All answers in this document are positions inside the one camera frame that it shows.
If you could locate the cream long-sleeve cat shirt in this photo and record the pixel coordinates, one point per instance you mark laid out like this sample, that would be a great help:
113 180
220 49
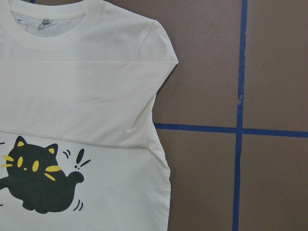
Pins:
78 147

